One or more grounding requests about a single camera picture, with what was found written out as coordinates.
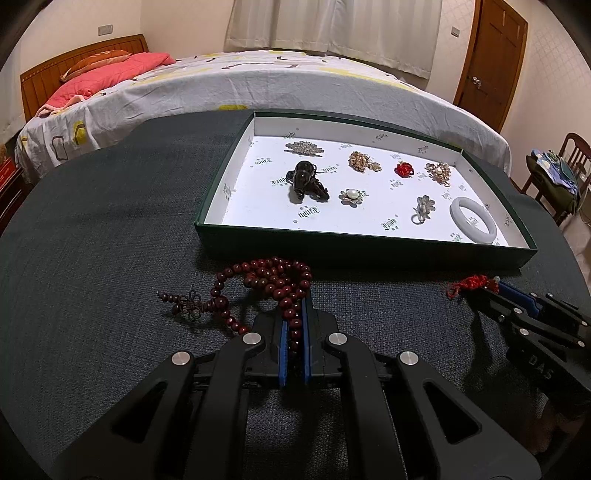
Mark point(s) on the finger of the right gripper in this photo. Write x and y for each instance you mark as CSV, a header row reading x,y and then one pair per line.
x,y
486,304
522,300

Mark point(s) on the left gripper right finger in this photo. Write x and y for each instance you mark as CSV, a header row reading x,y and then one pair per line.
x,y
320,365

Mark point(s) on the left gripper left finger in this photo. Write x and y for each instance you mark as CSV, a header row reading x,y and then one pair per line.
x,y
266,362

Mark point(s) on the red cord gold pendant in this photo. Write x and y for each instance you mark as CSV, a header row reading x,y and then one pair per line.
x,y
472,283

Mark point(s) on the gold pearl brooch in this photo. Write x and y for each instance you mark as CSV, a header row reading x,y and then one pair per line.
x,y
439,172

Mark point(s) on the black bead pendant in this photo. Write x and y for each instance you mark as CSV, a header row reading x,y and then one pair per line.
x,y
304,182

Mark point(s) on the red knot gold earring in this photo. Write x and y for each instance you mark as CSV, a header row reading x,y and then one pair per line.
x,y
404,169

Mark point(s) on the rose gold rhinestone brooch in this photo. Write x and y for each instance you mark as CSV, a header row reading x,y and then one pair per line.
x,y
362,162

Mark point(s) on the silver rhinestone hair clip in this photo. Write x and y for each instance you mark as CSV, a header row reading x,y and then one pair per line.
x,y
304,148

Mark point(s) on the green jewelry tray box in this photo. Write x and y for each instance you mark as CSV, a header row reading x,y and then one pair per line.
x,y
334,190

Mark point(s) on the white jade bangle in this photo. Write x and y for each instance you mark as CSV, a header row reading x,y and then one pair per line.
x,y
457,208

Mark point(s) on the pile of clothes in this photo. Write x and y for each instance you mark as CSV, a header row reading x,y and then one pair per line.
x,y
554,180

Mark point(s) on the small silver pearl brooch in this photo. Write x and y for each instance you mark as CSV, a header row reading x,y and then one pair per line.
x,y
352,197

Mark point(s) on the wooden chair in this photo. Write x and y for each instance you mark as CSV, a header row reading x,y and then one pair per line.
x,y
575,151

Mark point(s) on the dark green table cloth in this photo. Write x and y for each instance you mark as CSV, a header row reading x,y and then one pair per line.
x,y
123,340

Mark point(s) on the brown wooden door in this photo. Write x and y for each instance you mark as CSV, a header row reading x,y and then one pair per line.
x,y
493,63

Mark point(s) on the bed with patterned sheet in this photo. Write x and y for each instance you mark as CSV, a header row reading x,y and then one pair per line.
x,y
263,79

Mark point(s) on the beige curtain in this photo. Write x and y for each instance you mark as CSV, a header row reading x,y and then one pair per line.
x,y
398,35

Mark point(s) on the dark wooden nightstand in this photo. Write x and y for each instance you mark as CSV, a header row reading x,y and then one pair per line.
x,y
14,194

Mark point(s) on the red box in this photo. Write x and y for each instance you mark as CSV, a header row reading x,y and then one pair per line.
x,y
7,171

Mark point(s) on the pink pillow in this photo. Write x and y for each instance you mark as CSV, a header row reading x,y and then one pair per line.
x,y
86,85

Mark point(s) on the orange patterned pillow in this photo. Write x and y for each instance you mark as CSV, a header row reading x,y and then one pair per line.
x,y
95,61

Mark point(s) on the wall light switch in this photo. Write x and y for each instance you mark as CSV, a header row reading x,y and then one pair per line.
x,y
455,32

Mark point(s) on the wall outlet plate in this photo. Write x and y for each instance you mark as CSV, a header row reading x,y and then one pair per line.
x,y
103,30

